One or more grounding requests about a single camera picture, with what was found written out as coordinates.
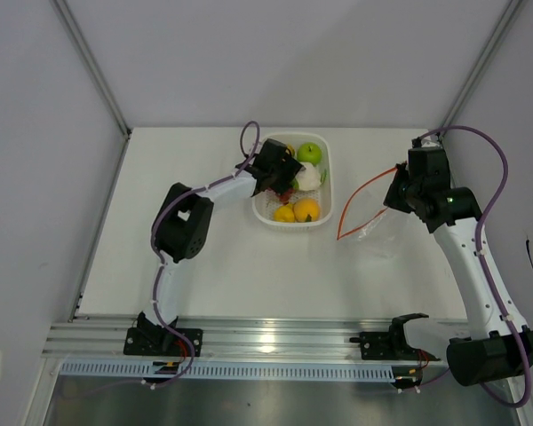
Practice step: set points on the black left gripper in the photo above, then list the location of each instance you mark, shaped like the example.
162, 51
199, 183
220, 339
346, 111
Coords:
290, 168

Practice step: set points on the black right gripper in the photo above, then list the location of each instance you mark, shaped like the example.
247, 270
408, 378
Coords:
392, 199

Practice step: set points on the red grape bunch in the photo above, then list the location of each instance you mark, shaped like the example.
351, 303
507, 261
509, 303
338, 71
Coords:
284, 193

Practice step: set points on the white cauliflower with leaves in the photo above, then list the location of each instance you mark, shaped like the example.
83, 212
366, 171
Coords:
309, 178

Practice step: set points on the yellow green mango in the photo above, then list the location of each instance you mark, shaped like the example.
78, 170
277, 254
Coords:
290, 150

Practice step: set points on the clear orange zip bag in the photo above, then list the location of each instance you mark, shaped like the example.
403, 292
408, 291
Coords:
367, 225

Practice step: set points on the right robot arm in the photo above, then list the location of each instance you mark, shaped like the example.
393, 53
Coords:
498, 343

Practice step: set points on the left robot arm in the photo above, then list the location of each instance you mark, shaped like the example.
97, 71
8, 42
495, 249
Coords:
180, 229

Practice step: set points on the green apple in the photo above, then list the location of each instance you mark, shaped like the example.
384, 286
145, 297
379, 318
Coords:
309, 152

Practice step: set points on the white perforated plastic basket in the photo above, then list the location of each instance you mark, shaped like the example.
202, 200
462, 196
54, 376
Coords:
263, 205

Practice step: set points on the orange peach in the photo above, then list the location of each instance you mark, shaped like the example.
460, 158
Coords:
306, 210

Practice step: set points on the yellow bell pepper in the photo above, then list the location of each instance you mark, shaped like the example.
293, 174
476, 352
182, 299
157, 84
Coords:
284, 214

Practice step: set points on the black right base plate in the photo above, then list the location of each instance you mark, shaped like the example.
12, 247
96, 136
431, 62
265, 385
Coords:
391, 344

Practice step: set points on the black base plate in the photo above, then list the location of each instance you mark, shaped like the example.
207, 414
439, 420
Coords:
177, 341
391, 344

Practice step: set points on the aluminium mounting rail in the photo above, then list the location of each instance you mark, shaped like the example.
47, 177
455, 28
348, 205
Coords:
323, 341

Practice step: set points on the white slotted cable duct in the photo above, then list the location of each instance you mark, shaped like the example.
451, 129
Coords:
352, 373

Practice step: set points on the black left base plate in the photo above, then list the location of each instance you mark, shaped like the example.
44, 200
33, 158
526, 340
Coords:
177, 341

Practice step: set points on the right aluminium frame post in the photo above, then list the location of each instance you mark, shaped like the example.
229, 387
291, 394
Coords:
488, 51

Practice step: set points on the aluminium frame post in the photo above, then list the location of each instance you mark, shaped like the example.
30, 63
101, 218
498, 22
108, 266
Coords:
91, 65
488, 51

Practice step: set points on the left aluminium frame post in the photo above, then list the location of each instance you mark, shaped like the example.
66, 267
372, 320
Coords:
91, 65

